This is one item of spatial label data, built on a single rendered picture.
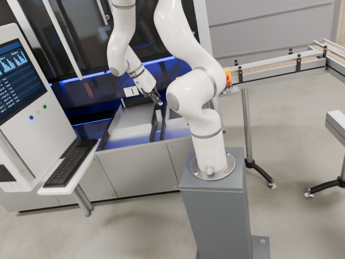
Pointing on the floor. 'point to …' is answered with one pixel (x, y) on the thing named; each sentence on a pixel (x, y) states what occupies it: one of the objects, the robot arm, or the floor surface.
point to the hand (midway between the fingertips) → (155, 96)
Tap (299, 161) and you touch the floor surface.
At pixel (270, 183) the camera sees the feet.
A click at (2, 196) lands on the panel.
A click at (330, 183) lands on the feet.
